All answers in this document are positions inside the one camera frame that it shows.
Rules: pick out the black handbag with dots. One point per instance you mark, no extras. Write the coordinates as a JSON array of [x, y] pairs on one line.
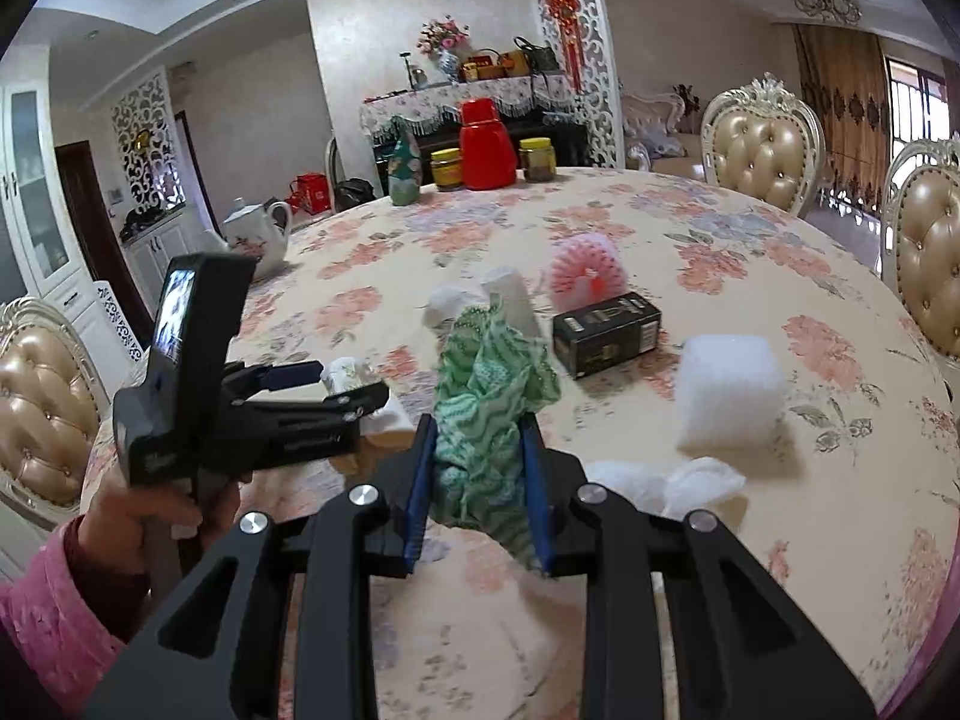
[[540, 58]]

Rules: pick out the tall white glass-door cabinet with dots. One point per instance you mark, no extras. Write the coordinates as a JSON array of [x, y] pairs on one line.
[[34, 187]]

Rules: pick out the pink foam fruit net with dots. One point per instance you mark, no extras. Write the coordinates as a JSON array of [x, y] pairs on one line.
[[592, 262]]

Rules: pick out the red thermos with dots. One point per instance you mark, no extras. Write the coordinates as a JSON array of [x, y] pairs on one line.
[[487, 150]]

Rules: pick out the white lattice screen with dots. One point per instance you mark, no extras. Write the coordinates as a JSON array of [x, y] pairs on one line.
[[607, 90], [127, 127]]

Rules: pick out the dark wooden door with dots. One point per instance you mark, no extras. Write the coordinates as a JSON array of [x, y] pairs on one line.
[[82, 217]]

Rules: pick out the green glass bottle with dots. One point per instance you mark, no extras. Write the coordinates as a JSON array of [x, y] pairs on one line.
[[405, 176]]

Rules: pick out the wooden framed window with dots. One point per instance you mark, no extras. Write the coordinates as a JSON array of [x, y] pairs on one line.
[[915, 112]]

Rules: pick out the brown patterned curtain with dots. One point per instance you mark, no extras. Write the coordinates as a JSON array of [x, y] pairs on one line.
[[840, 90]]

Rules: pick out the black piano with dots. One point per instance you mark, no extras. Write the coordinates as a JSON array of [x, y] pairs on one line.
[[574, 146]]

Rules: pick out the flower bouquet in vase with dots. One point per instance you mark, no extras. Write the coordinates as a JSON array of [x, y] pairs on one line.
[[442, 34]]

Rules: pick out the dark bag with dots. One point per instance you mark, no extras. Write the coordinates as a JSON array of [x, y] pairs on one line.
[[352, 195]]

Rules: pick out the white floral teapot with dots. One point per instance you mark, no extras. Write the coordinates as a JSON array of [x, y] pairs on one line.
[[259, 240]]

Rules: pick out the amber yellow-lidded jar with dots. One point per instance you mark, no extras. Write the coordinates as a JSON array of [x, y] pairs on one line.
[[446, 172]]

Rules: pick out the floral fringed piano cover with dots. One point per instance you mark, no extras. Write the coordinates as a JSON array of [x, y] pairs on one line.
[[420, 101]]

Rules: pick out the wicker basket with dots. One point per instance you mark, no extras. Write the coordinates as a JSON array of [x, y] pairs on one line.
[[484, 71]]

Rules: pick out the green patterned cloth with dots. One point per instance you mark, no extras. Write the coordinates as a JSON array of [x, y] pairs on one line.
[[480, 405]]

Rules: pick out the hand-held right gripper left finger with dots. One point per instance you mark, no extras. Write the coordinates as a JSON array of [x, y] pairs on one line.
[[421, 480]]

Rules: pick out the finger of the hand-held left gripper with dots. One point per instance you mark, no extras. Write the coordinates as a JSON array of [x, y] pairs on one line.
[[289, 375], [315, 427]]

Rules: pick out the white plastic bag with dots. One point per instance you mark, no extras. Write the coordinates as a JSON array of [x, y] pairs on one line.
[[675, 484]]

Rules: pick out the red gift bag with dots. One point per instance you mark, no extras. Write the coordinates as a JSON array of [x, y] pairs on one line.
[[311, 191]]

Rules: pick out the low white cabinet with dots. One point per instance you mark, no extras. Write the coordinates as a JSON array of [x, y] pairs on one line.
[[161, 247]]

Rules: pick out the dark yellow-lidded jar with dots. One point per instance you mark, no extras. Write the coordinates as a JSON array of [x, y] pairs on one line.
[[537, 163]]

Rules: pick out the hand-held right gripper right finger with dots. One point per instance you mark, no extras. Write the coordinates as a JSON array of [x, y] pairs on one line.
[[534, 495]]

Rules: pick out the floral tablecloth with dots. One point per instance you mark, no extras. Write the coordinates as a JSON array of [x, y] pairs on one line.
[[750, 540]]

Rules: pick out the beige tufted dining chair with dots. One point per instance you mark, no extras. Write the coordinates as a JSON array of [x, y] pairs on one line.
[[757, 150], [45, 405], [930, 255]]

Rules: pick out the white carved sofa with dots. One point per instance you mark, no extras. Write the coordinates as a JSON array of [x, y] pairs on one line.
[[652, 116]]

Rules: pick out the white printed wrapper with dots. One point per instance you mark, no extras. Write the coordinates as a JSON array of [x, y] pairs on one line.
[[349, 373]]

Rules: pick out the person's left hand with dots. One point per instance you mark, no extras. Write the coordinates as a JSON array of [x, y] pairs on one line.
[[127, 521]]

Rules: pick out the crumpled white tissue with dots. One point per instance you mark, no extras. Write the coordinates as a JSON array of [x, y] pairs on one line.
[[386, 424]]

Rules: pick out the black cardboard box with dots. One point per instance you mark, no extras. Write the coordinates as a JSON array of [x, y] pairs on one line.
[[600, 337]]

